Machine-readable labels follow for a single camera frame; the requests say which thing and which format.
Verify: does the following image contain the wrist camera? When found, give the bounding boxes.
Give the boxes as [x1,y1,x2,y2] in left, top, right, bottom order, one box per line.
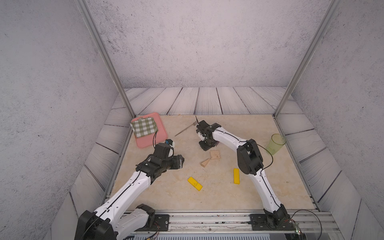
[154,139,175,159]
[196,121,210,136]

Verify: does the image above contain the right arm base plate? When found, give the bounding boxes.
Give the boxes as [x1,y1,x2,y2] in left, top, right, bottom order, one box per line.
[248,214,296,231]

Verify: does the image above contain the left aluminium frame post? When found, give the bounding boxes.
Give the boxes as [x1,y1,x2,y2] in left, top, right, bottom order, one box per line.
[75,0,136,118]

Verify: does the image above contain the wooden triangle block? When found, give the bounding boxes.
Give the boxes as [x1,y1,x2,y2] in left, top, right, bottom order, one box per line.
[200,159,211,168]

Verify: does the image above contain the yellow block right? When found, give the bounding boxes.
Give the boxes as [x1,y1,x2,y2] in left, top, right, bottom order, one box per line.
[234,168,240,185]

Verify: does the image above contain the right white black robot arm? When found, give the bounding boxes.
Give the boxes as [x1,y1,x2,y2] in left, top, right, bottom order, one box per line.
[197,121,291,230]

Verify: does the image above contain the yellow block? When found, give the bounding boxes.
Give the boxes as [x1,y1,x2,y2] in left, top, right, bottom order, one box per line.
[234,168,240,185]
[188,177,203,191]

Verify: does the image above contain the green checkered cloth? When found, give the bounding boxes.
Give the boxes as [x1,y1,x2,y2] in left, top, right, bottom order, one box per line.
[130,117,158,138]

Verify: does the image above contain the metal fork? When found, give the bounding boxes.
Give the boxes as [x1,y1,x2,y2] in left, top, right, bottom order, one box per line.
[175,121,198,136]

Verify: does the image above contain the right aluminium frame post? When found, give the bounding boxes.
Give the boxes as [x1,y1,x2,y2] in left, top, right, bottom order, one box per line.
[273,0,342,120]

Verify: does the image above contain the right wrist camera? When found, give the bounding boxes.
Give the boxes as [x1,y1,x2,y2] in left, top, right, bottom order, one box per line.
[196,121,210,136]

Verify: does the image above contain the pink plastic tray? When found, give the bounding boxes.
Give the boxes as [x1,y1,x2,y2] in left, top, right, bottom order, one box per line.
[130,113,168,149]

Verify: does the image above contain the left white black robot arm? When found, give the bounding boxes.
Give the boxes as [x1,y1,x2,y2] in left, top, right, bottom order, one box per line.
[74,154,185,240]

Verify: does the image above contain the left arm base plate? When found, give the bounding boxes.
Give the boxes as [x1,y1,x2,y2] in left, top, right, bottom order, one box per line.
[142,214,170,232]

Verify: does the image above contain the aluminium frame post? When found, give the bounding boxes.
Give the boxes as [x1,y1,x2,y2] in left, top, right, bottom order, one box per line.
[75,0,136,118]
[273,0,342,120]

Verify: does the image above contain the yellow block left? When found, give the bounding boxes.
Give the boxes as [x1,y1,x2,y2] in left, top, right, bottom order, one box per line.
[188,177,203,191]

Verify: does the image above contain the green translucent cup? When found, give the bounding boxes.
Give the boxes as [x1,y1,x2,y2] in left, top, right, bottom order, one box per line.
[266,134,287,156]

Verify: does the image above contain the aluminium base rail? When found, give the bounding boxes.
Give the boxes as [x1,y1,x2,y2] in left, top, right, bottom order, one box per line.
[128,210,344,240]

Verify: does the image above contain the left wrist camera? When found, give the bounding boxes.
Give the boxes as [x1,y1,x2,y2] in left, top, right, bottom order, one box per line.
[154,139,175,159]

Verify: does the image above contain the wooden rectangular block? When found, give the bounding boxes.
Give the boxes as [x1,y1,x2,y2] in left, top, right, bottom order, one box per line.
[210,150,220,155]
[211,155,221,160]

